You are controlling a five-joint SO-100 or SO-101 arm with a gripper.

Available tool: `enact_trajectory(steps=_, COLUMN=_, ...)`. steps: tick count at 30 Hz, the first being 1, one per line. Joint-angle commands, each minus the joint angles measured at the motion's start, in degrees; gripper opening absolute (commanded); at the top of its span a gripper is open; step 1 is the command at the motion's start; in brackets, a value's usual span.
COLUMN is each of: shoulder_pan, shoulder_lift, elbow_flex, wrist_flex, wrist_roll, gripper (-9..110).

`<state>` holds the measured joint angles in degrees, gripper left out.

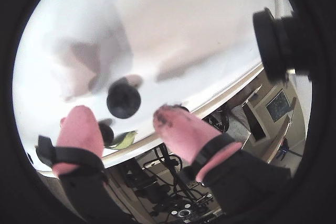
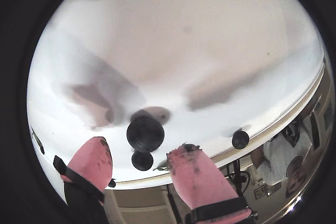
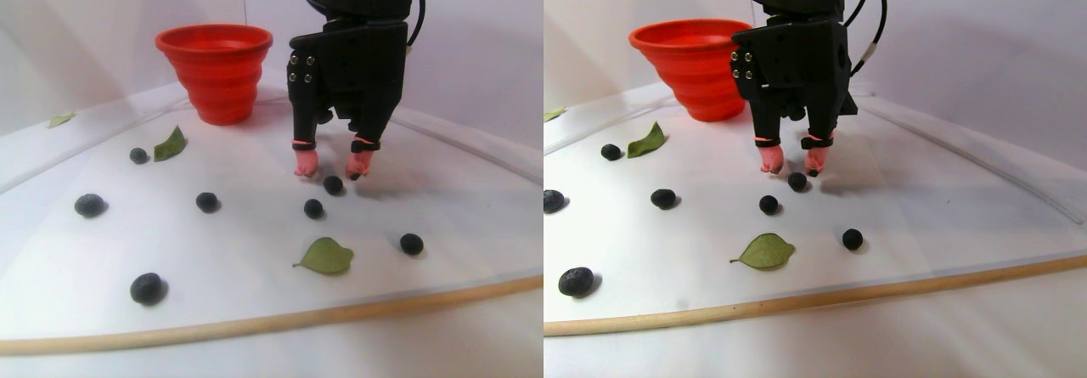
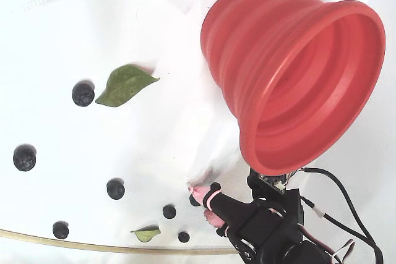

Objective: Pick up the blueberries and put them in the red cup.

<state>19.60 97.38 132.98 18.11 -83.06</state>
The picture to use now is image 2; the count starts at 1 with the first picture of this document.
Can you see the person in white shirt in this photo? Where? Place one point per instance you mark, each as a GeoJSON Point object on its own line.
{"type": "Point", "coordinates": [283, 150]}

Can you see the black camera tripod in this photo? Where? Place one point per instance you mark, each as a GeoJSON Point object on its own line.
{"type": "Point", "coordinates": [173, 203]}

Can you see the pink-covered gripper finger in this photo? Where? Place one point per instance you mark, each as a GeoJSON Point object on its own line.
{"type": "Point", "coordinates": [199, 179]}
{"type": "Point", "coordinates": [89, 163]}

